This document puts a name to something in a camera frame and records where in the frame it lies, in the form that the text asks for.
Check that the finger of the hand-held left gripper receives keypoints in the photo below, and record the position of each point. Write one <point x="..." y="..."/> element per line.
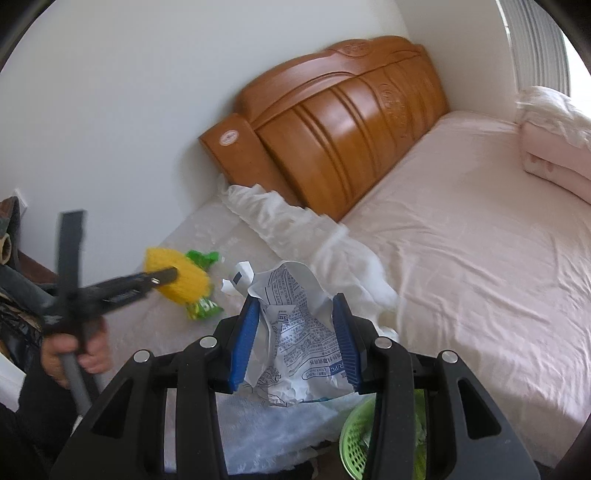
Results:
<point x="138" y="285"/>
<point x="71" y="249"/>

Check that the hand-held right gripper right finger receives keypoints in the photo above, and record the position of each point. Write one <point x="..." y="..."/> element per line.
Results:
<point x="348" y="346"/>

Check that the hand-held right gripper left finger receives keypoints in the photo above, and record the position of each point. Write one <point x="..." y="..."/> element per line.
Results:
<point x="244" y="346"/>

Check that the white printed plastic bag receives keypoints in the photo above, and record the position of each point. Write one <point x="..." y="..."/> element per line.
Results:
<point x="295" y="332"/>

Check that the green plastic mesh basket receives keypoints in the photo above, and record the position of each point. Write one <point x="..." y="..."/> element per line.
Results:
<point x="355" y="438"/>

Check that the person's left forearm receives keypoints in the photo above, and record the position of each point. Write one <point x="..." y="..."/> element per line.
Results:
<point x="37" y="424"/>

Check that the person's left hand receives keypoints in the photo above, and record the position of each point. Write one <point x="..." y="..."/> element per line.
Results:
<point x="94" y="355"/>

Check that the dark brown furniture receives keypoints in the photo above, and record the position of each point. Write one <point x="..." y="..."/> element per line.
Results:
<point x="32" y="272"/>

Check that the grey cloth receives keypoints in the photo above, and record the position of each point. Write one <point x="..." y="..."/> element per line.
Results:
<point x="27" y="288"/>

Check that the black glossy bag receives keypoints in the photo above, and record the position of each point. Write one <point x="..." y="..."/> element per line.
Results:
<point x="16" y="327"/>

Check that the green snack wrapper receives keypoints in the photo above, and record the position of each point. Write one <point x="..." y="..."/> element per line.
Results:
<point x="203" y="309"/>

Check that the white lace tablecloth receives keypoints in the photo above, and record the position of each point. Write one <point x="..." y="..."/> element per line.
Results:
<point x="277" y="221"/>

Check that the bed with pink sheet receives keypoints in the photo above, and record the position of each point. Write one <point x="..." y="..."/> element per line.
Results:
<point x="461" y="254"/>

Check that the carved wooden headboard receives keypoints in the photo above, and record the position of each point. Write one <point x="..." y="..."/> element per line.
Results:
<point x="332" y="138"/>

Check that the stack of pink pillows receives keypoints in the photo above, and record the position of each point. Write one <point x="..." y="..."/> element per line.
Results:
<point x="554" y="157"/>

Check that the grey striped curtain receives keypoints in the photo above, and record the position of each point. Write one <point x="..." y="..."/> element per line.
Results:
<point x="535" y="46"/>

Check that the window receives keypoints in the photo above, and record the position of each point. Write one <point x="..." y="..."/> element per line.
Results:
<point x="579" y="69"/>

